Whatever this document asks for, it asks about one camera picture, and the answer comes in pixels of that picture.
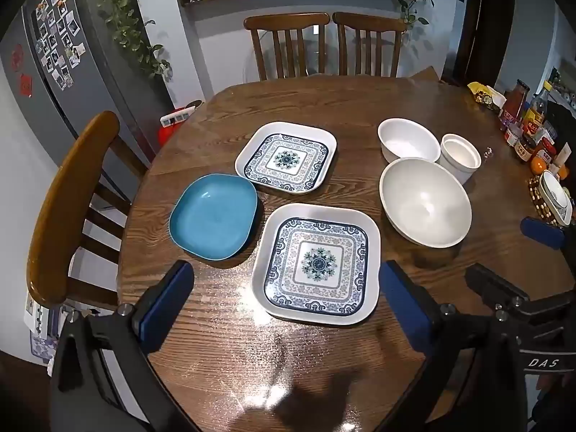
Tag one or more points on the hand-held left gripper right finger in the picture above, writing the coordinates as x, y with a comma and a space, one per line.
405, 315

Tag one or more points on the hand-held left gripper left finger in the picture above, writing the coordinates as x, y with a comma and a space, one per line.
164, 306

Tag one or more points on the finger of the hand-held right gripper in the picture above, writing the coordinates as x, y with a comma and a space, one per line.
542, 233
492, 290

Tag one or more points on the blue patterned square plate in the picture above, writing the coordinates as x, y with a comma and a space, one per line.
319, 263
285, 157

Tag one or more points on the plain blue square plate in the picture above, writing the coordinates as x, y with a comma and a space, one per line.
213, 216

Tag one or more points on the large white bowl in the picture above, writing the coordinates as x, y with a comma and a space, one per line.
425, 202

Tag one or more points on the white ceramic cup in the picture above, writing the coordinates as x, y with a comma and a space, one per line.
459, 157

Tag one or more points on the small deep white bowl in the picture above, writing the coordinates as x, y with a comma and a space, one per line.
407, 141

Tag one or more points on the wooden bead trivet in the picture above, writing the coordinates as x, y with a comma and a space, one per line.
537, 198

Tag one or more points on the white lidded dish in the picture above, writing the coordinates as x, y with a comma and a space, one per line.
555, 198

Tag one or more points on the orange fruit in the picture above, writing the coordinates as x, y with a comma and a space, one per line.
537, 165

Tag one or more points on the white squeeze bottle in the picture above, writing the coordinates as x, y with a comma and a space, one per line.
563, 159

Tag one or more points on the red lid jar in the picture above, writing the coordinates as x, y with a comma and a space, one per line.
546, 148

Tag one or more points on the dark sauce jar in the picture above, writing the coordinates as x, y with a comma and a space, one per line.
525, 149

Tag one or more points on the small white lid jar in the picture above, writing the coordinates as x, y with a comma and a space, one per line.
512, 136

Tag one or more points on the yellow label sauce bottle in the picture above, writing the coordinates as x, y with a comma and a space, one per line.
536, 114

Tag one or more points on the white patterned box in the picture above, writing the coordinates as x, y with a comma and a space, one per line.
40, 324

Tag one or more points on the red sauce bottle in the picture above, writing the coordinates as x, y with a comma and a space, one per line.
515, 103

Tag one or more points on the yellow snack bag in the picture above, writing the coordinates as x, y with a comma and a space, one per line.
486, 95

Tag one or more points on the wooden dining chair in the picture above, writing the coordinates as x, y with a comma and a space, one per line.
369, 22
72, 189
288, 22

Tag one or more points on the white power strip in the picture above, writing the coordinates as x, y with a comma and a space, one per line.
180, 114

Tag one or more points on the dark wooden door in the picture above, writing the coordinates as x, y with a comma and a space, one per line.
483, 27

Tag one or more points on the grey fridge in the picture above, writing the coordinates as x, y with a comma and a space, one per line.
103, 63

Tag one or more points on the small green trailing plant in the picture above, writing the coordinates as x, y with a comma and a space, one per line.
414, 9

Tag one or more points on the red paper ornament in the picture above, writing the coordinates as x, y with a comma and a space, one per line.
17, 57
26, 85

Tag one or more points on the long green trailing vine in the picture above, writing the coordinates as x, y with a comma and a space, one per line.
130, 31

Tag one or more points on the cluster of photo fridge magnets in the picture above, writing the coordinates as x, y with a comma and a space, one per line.
58, 36

